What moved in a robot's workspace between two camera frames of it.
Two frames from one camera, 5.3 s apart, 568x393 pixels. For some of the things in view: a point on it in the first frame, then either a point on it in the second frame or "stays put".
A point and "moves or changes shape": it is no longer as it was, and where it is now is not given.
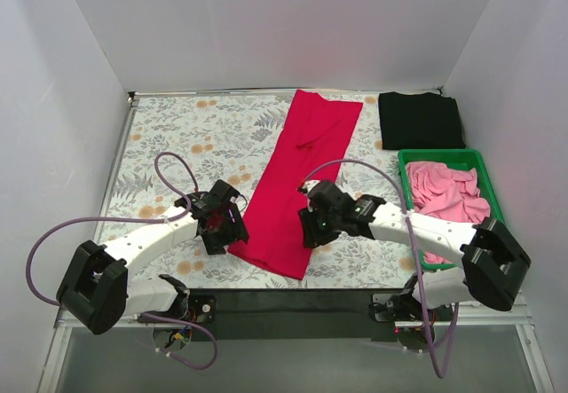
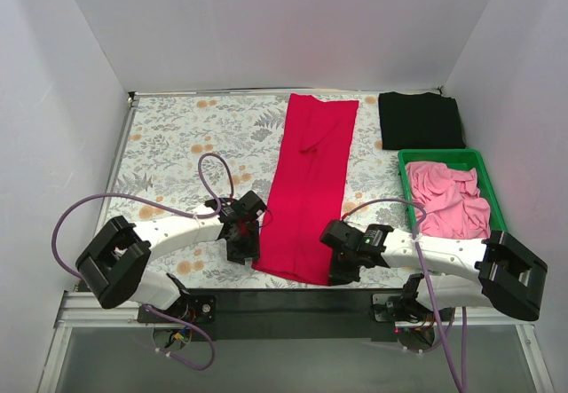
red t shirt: (310, 144) moves or changes shape
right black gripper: (311, 230) → (339, 266)
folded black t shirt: (424, 121) stays put
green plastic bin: (464, 160) stays put
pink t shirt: (437, 190) stays put
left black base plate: (201, 309) stays put
